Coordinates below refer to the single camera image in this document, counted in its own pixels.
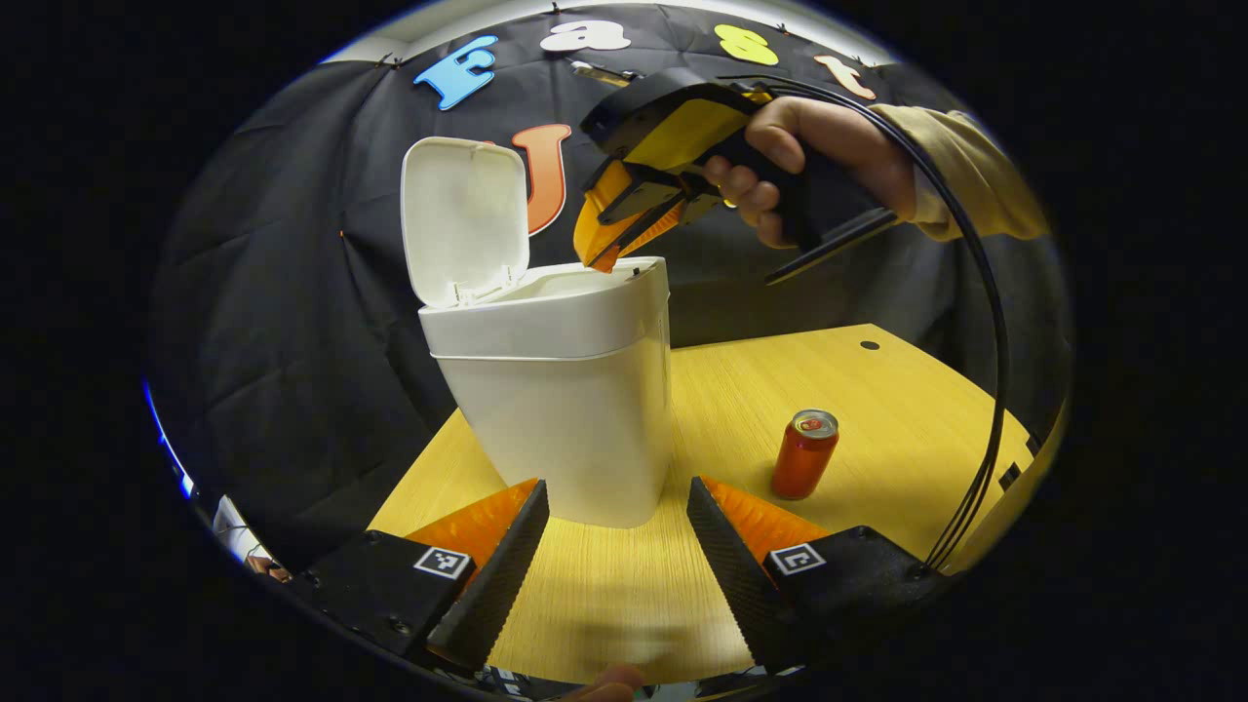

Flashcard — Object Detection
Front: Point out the white side table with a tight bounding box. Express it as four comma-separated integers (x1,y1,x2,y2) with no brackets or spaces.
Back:
213,495,262,565

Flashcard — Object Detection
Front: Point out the wooden desktop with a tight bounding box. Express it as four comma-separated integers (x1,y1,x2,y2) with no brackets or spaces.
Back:
366,324,1039,685

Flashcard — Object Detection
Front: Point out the red pop can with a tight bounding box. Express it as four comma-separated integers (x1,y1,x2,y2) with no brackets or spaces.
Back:
770,409,840,502

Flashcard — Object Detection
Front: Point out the white desktop garbage bin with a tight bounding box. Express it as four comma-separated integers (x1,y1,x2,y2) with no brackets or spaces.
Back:
400,136,674,529

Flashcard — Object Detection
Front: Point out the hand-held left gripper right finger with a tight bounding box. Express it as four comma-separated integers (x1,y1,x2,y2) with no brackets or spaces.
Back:
686,476,952,674

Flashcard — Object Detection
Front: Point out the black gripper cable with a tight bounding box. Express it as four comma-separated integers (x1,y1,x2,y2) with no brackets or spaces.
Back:
717,73,1011,573

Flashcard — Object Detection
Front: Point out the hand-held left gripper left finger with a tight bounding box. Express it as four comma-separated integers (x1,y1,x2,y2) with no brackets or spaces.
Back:
292,478,551,674

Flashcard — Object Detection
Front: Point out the black backdrop cloth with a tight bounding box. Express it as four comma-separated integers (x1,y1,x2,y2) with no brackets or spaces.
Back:
146,5,1073,576

